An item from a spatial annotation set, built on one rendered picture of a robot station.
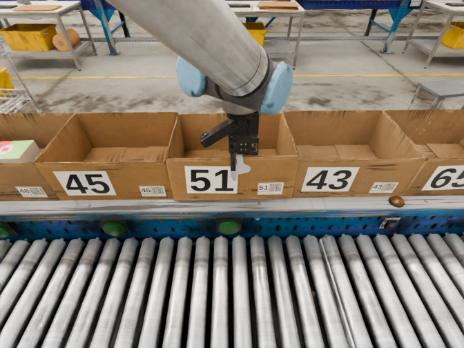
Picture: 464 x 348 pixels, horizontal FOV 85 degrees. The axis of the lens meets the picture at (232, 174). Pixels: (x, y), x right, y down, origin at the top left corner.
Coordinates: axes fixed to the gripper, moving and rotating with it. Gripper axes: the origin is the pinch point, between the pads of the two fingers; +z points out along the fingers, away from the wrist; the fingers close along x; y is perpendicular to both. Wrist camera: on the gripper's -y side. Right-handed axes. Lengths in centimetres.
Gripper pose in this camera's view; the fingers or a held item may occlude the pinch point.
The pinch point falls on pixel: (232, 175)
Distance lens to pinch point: 77.9
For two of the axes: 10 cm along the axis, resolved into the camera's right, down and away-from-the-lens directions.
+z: 0.0, 8.6, 5.0
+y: 10.0, -0.1, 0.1
